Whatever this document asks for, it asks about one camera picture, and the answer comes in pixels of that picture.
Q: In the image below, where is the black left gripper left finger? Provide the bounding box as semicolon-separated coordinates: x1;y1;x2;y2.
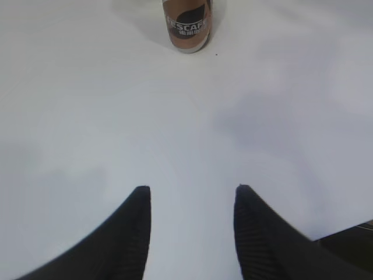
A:
22;186;151;280

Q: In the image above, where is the Nescafe coffee bottle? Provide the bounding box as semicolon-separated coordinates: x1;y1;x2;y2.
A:
162;0;212;54

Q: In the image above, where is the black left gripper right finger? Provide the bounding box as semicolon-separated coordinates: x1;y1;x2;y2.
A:
234;185;372;279

